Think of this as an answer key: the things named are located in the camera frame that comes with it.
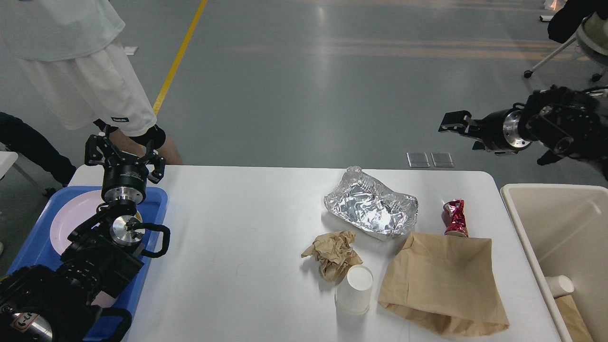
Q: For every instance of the crushed red can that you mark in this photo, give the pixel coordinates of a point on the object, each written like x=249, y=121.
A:
x=455, y=223

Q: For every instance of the aluminium foil tray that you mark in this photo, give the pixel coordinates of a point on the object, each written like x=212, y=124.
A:
x=371, y=206

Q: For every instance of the pink plate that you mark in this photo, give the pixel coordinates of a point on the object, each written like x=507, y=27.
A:
x=76, y=205

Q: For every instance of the brown paper in bin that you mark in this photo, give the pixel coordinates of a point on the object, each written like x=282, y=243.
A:
x=574, y=322

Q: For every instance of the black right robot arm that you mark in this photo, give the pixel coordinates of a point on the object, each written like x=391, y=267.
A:
x=568, y=123

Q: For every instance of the blue plastic tray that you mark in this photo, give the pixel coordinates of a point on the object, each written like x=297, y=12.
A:
x=37, y=250

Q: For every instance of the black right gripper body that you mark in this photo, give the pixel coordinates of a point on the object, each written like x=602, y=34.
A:
x=502, y=128

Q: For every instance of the white paper cup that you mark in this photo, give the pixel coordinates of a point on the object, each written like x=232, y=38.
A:
x=353, y=294

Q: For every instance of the pink mug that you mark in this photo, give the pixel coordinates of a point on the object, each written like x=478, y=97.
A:
x=104, y=300

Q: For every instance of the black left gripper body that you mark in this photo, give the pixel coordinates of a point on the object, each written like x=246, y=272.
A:
x=124, y=182

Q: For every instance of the metal floor plates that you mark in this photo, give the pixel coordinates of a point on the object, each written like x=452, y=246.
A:
x=426, y=160

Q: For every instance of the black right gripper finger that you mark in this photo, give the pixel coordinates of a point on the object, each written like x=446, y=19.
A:
x=459, y=122
x=488, y=147

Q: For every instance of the beige plastic bin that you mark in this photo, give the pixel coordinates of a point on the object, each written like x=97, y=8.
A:
x=563, y=230

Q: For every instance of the person in dark trousers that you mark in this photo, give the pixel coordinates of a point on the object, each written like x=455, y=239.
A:
x=22, y=138

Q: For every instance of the small white side table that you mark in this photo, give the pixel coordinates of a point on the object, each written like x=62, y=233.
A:
x=8, y=159

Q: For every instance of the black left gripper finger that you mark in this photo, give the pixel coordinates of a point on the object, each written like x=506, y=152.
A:
x=152, y=158
x=100, y=150

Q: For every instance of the crumpled brown paper ball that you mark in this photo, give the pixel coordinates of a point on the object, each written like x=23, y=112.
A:
x=335, y=254

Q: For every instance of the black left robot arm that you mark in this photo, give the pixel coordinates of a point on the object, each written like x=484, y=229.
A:
x=43, y=305

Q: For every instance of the brown paper bag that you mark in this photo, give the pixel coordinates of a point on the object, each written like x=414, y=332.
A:
x=445, y=284

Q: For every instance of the white cup in bin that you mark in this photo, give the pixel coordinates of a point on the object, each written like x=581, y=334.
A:
x=560, y=285

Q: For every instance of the person in white shorts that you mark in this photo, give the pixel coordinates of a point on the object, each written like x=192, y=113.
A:
x=71, y=52

